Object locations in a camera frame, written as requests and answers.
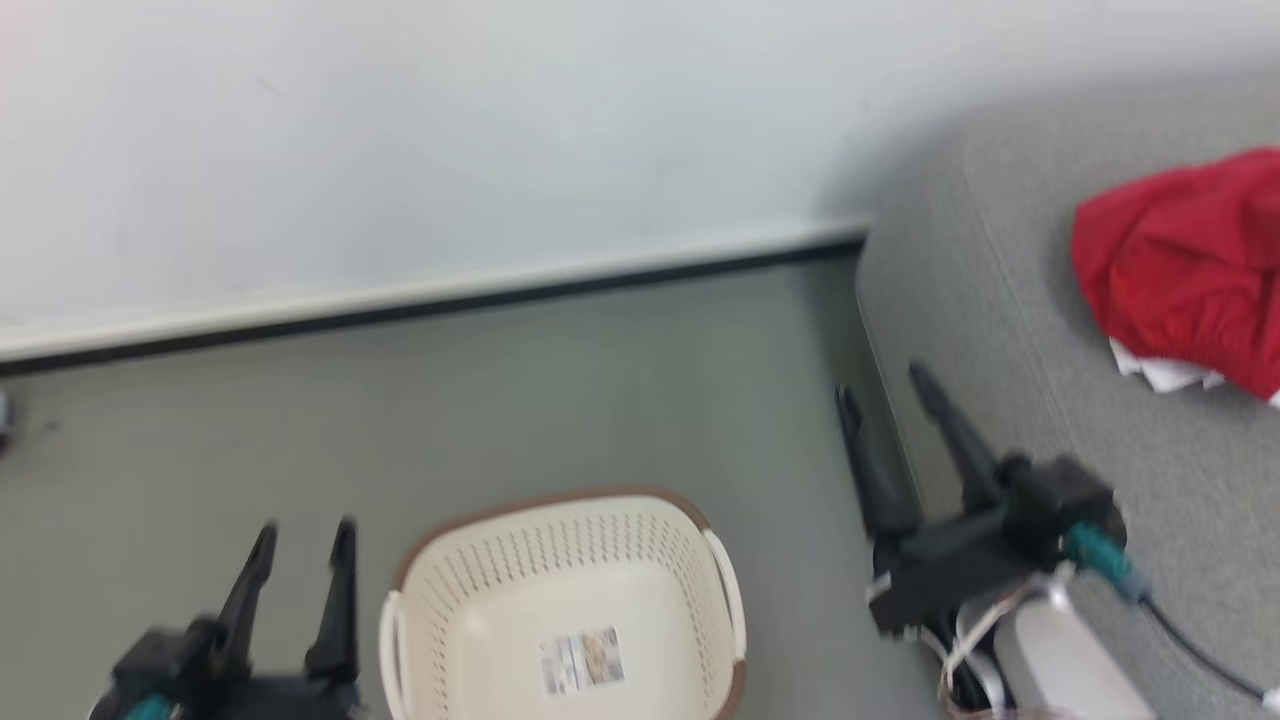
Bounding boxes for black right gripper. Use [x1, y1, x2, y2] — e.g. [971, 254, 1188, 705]
[835, 362, 1127, 641]

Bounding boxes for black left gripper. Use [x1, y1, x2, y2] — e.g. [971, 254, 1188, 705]
[88, 515, 367, 720]

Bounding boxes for red clothing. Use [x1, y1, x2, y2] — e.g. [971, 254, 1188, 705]
[1069, 147, 1280, 401]

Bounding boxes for cream plastic laundry basket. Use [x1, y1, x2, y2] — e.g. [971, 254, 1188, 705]
[378, 487, 749, 720]

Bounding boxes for grey fabric sofa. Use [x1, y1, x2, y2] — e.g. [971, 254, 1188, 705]
[853, 78, 1280, 720]

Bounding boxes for white garment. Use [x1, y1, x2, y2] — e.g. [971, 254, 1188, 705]
[1108, 338, 1280, 409]

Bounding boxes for paper label sticker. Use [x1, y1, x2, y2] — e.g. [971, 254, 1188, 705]
[537, 626, 627, 699]

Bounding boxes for white and black baseboard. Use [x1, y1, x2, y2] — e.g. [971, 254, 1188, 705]
[0, 214, 873, 378]

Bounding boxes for teal cable connector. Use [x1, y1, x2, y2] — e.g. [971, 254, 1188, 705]
[1062, 520, 1153, 604]

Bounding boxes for thin black cable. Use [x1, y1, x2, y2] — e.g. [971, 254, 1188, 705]
[1140, 594, 1280, 703]

